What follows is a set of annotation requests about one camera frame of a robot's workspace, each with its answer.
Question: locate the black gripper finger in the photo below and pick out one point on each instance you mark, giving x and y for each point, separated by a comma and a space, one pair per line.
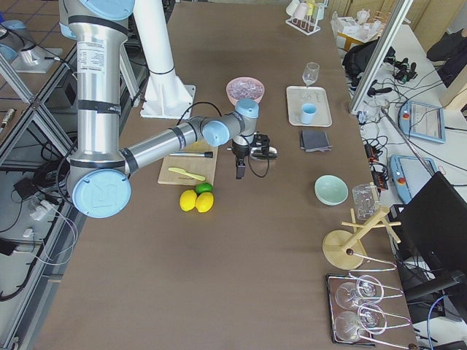
240, 167

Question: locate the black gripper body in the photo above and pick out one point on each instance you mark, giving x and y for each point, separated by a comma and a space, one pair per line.
239, 150

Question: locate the stainless steel ice scoop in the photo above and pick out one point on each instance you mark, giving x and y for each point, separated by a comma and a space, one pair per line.
264, 153

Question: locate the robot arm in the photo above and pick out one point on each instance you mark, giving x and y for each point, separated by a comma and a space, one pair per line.
99, 169

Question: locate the clear ice cubes pile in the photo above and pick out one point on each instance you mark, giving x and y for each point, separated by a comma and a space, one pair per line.
241, 88

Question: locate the light blue cup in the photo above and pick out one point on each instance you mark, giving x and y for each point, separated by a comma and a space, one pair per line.
308, 111

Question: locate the steel muddler black tip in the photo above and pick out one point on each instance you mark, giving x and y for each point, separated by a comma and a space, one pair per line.
207, 154

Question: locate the yellow plastic knife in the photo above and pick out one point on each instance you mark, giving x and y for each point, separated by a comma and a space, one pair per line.
186, 173

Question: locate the green lime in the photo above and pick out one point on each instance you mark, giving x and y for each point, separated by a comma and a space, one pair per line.
204, 187

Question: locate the lower yellow lemon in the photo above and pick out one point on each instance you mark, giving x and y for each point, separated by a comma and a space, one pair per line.
204, 202

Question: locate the yellow lemon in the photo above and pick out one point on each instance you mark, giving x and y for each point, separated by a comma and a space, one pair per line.
204, 202
187, 201

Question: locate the pink bowl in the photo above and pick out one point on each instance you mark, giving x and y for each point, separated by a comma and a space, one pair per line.
233, 100

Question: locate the upper yellow lemon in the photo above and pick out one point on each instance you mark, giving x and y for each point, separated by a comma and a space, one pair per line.
187, 201

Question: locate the cream serving tray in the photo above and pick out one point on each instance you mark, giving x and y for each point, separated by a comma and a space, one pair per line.
297, 96

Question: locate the green bowl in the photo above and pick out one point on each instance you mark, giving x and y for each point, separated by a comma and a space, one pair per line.
330, 190

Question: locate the clear wine glass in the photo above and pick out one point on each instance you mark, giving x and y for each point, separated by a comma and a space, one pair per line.
309, 77

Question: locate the glass mug on stand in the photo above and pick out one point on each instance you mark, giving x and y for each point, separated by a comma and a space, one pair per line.
366, 200

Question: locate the wooden mug tree stand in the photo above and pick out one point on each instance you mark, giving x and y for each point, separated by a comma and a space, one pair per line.
343, 249

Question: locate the black backpack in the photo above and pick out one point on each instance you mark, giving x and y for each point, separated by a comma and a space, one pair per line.
356, 60

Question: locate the lower teach pendant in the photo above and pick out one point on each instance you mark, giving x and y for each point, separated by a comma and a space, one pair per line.
409, 175

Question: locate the teach pendant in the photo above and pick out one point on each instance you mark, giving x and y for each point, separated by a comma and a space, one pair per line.
423, 121
409, 175

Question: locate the far hanging wine glass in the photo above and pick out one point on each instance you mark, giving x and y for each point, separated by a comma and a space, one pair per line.
356, 291

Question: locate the hanging wine glass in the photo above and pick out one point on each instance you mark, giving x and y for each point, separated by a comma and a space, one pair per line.
356, 291
366, 322

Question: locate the upper teach pendant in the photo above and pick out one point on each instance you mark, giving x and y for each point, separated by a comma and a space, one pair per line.
423, 121

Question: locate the black glass holder tray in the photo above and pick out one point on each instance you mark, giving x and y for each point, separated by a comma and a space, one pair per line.
333, 282

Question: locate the black monitor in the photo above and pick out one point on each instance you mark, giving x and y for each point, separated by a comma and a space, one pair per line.
433, 228

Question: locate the near hanging wine glass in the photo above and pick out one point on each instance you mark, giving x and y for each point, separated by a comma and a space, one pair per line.
366, 322

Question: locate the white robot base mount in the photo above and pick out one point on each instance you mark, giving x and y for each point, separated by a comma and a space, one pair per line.
166, 96

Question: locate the white wire dish rack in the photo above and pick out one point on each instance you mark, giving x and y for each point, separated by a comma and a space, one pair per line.
305, 16

